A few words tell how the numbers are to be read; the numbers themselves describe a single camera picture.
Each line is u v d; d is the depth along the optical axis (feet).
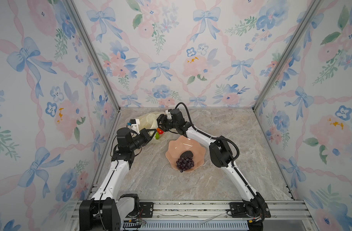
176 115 2.62
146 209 2.44
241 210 2.40
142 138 2.29
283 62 2.95
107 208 1.30
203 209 2.50
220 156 2.13
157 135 3.23
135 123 2.39
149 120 2.66
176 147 3.12
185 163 2.67
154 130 2.54
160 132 3.30
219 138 2.18
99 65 3.04
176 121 2.69
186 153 2.97
